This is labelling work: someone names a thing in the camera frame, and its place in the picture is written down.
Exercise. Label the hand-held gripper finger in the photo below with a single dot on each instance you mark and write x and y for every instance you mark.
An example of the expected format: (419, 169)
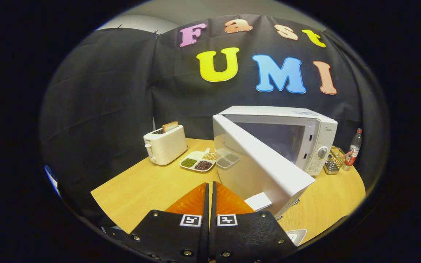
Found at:
(214, 219)
(205, 219)

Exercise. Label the toasted bread slice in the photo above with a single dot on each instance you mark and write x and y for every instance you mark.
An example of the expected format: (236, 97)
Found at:
(170, 126)

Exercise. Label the red white striped straw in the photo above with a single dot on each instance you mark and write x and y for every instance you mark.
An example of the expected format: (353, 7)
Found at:
(348, 153)

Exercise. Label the white divided bean dish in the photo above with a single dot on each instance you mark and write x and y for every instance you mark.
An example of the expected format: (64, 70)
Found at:
(196, 162)

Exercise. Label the white toaster oven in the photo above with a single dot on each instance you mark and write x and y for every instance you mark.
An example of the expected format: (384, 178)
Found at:
(261, 168)

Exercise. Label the small white ridged tray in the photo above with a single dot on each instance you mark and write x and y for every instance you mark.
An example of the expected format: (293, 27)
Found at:
(297, 235)

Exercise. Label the clear plastic water bottle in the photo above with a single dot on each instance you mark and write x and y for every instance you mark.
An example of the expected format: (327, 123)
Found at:
(353, 149)

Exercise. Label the white bread toaster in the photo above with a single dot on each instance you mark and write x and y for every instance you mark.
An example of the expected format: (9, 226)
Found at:
(166, 148)

